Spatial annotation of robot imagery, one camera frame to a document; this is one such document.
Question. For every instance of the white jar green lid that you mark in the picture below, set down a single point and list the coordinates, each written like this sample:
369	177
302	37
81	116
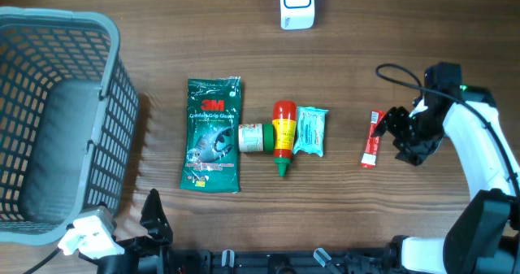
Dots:
254	138

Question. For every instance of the red chili sauce bottle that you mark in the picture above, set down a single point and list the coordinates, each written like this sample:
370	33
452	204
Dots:
284	120

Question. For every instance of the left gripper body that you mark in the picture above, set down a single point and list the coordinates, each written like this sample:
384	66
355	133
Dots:
141	247

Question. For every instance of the white barcode scanner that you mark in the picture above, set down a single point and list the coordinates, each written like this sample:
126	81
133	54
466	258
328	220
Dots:
296	14

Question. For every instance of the teal wet wipes pack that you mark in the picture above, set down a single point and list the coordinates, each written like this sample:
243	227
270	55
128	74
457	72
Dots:
310	130

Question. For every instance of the grey plastic shopping basket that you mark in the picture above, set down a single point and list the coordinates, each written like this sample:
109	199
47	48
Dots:
68	115

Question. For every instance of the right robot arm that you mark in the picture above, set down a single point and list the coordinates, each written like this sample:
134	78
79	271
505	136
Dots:
468	116

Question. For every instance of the green 3M gloves package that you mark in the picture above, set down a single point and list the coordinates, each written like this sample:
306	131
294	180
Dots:
211	161

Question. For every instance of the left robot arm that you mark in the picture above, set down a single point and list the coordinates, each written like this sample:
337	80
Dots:
130	262

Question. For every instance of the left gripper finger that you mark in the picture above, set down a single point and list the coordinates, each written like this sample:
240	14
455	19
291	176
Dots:
101	205
154	219

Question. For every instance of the red candy stick pack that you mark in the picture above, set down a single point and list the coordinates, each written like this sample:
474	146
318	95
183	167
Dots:
372	143

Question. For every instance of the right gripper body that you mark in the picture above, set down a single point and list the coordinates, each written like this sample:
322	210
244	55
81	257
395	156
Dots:
411	135

